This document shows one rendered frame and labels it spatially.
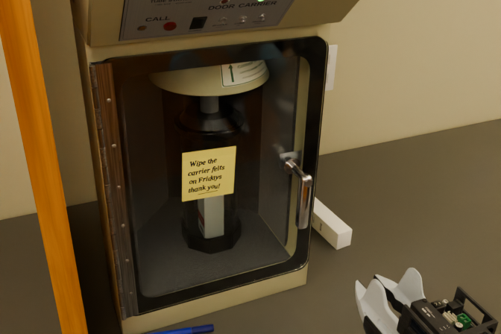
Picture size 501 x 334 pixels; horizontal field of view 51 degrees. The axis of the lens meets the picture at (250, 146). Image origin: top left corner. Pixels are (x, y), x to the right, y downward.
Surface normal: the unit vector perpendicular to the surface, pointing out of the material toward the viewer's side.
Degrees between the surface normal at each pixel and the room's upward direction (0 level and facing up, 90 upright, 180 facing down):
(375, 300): 90
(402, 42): 90
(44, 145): 90
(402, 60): 90
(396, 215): 0
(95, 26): 135
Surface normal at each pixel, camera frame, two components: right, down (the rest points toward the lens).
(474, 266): 0.02, -0.88
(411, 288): -0.92, 0.09
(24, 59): 0.40, 0.44
